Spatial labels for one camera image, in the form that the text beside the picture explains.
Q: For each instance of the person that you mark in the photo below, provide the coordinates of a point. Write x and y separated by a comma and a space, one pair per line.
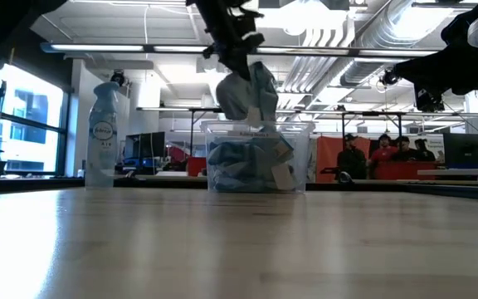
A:
423, 153
403, 150
352, 160
384, 153

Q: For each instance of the black tripod stand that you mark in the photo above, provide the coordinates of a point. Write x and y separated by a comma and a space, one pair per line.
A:
2, 87

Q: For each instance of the silver ventilation duct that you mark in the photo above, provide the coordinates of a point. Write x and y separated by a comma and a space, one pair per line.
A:
372, 41

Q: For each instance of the black metal station frame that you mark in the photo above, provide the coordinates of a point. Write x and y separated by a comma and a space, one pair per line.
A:
172, 109

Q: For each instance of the red box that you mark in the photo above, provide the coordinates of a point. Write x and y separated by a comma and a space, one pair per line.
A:
196, 166

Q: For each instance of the white table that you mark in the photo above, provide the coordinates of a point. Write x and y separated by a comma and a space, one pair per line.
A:
463, 171

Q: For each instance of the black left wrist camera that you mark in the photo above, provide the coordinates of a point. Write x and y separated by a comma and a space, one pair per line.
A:
253, 39

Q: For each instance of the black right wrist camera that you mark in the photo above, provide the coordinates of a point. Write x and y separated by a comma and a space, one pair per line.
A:
405, 71

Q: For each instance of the black spotlight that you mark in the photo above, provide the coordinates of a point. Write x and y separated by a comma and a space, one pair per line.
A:
118, 77
388, 77

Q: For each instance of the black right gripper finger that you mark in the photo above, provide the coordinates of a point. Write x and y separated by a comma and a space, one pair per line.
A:
422, 99
437, 100

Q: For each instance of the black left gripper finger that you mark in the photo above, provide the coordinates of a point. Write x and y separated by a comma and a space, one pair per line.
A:
228, 58
245, 62

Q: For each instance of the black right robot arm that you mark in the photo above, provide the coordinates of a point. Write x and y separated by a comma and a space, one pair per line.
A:
459, 29

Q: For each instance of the clear plastic bin with label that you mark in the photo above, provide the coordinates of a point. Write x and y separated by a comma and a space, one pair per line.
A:
305, 145

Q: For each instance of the red partition panel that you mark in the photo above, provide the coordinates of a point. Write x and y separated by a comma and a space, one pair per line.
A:
405, 170

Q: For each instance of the blue Febreze spray bottle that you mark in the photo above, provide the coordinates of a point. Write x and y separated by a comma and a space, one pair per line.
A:
102, 141

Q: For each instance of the orange partition panel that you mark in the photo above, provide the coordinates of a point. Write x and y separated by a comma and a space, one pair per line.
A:
326, 158

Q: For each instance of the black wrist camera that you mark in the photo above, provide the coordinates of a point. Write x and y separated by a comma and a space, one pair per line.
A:
405, 71
253, 39

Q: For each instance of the black computer monitor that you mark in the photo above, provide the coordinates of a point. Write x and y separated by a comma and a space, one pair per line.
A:
145, 145
463, 149

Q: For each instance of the long ceiling light fixture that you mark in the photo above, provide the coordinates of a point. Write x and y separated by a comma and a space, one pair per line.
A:
98, 47

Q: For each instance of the red plastic object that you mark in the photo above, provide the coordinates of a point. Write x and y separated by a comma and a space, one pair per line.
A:
177, 153

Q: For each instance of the large bright window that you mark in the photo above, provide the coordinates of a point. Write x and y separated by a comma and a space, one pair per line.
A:
27, 104

